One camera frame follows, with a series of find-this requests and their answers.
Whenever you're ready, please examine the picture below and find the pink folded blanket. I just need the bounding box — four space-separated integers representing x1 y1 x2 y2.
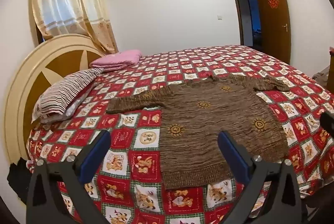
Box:
89 50 142 72

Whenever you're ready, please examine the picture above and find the black cloth beside bed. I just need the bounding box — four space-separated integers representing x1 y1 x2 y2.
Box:
7 157 32 205

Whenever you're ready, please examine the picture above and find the dark door frame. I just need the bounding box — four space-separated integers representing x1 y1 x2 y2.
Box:
235 0 262 51

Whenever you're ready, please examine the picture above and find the brown knitted sweater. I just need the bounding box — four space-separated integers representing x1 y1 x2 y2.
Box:
106 75 289 190

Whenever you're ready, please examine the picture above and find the brown wooden door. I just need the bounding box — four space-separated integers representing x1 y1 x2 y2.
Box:
258 0 291 64

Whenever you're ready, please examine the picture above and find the striped pillow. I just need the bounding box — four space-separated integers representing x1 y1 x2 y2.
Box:
31 68 103 122

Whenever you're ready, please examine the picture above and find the wooden bedside furniture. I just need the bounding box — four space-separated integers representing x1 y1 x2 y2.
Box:
327 47 334 94

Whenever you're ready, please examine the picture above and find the cream round headboard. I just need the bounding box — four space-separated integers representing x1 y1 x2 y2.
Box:
2 34 106 163

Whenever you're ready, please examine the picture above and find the red double-happiness door decal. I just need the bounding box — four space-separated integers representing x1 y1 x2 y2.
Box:
268 0 280 9

